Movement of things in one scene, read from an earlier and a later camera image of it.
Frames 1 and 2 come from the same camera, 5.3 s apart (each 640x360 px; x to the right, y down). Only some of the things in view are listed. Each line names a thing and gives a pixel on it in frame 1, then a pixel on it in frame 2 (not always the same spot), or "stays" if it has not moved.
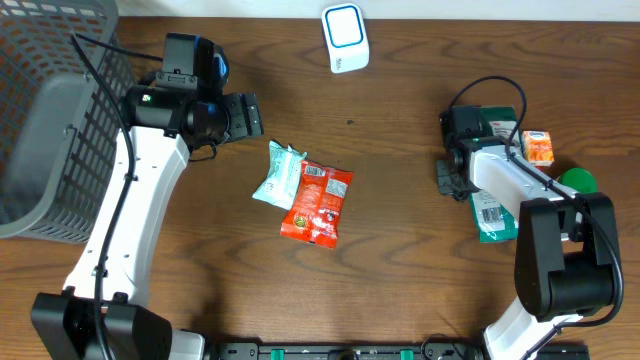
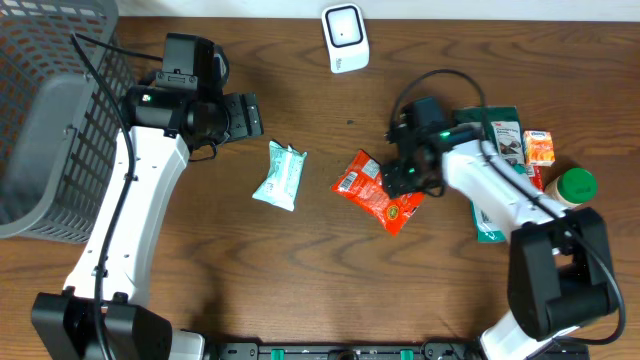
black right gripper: x=445 y=184 to x=396 y=180
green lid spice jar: x=579 y=180 stays
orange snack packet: x=314 y=211 to x=363 y=182
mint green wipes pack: x=279 y=188 stays
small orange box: x=538 y=148 stays
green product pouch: x=494 y=221 stays
